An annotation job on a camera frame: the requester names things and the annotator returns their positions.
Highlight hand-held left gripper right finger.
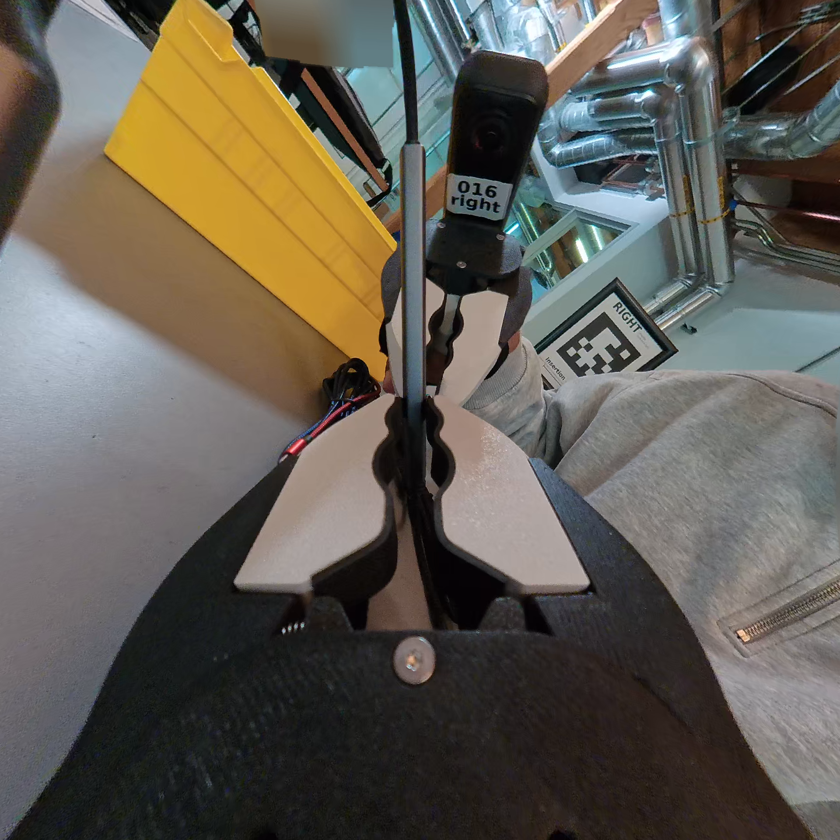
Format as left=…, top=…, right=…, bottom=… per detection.
left=427, top=395, right=593, bottom=596

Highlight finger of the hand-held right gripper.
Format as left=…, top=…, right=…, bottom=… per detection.
left=385, top=281, right=455, bottom=399
left=436, top=292, right=511, bottom=409

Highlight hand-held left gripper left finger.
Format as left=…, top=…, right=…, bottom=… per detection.
left=234, top=392, right=403, bottom=593

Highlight black cable with grey plug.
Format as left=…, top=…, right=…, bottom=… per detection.
left=392, top=0, right=455, bottom=627

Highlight person's right forearm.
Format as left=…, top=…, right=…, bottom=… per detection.
left=459, top=338, right=840, bottom=526

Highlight silver ventilation ducts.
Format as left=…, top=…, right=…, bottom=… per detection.
left=410, top=0, right=592, bottom=76

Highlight framed black-white marker sign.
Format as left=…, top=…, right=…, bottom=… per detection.
left=534, top=277, right=679, bottom=389

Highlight silver insulated bent pipe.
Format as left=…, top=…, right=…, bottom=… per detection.
left=541, top=36, right=737, bottom=329

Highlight yellow plastic bin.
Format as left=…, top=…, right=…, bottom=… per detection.
left=104, top=0, right=399, bottom=383

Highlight person's grey zip jacket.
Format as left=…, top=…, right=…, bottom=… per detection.
left=558, top=453, right=840, bottom=840

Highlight silver insulated horizontal pipe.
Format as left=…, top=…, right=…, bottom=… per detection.
left=722, top=82, right=840, bottom=161

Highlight dark rounded object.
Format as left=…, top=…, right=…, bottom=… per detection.
left=0, top=0, right=64, bottom=247

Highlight red and black cable bundle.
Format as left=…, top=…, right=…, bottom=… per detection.
left=278, top=357, right=383, bottom=464

